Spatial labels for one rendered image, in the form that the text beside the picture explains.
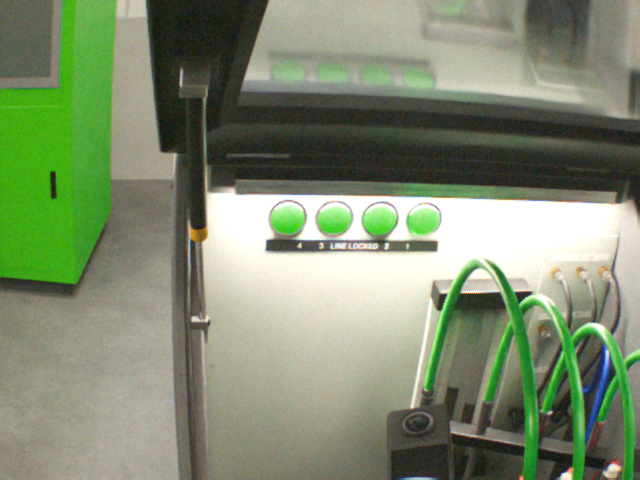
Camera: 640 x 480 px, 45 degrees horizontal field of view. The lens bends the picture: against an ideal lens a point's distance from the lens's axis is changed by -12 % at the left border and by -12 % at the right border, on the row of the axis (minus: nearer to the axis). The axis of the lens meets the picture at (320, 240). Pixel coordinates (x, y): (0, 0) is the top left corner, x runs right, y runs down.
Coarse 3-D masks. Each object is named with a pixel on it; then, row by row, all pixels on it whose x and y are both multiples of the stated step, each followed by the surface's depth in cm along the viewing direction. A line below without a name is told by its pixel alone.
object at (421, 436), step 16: (400, 416) 59; (416, 416) 58; (432, 416) 58; (448, 416) 58; (400, 432) 58; (416, 432) 57; (432, 432) 57; (448, 432) 57; (400, 448) 57; (416, 448) 56; (432, 448) 56; (448, 448) 56; (400, 464) 55; (416, 464) 55; (432, 464) 55; (448, 464) 54
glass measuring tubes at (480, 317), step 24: (432, 288) 118; (480, 288) 117; (528, 288) 118; (432, 312) 119; (456, 312) 120; (480, 312) 121; (504, 312) 121; (432, 336) 121; (456, 336) 122; (480, 336) 121; (456, 360) 122; (480, 360) 122; (456, 384) 123; (480, 384) 124; (456, 408) 128; (456, 456) 130; (480, 456) 131
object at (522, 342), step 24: (480, 264) 95; (456, 288) 105; (504, 288) 88; (432, 360) 114; (528, 360) 81; (432, 384) 116; (528, 384) 80; (528, 408) 79; (528, 432) 78; (528, 456) 78
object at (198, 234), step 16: (192, 112) 73; (192, 128) 75; (192, 144) 76; (192, 160) 78; (192, 176) 79; (192, 192) 81; (192, 208) 83; (192, 224) 85; (192, 320) 99; (208, 320) 99
